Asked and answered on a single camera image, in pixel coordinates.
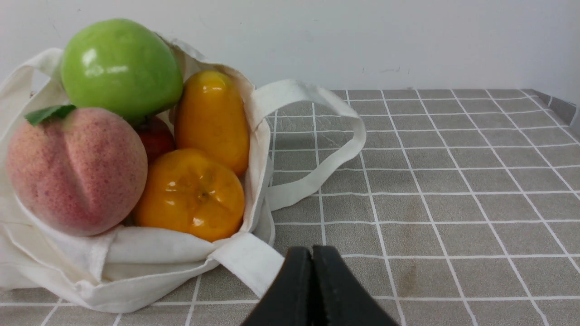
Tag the red fruit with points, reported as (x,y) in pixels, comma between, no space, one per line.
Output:
(156,138)

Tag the yellow mango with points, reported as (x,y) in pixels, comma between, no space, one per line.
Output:
(211,117)

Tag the white cloth tote bag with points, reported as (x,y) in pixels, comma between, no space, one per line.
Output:
(128,268)

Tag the orange persimmon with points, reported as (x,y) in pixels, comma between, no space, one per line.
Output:
(188,192)

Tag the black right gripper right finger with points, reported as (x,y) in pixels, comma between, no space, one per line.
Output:
(339,298)

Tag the pink peach with leaf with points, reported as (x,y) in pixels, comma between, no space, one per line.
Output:
(82,174)

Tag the green apple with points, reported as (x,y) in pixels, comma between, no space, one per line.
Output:
(120,65)

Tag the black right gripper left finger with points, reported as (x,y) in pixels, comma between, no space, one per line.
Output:
(286,302)

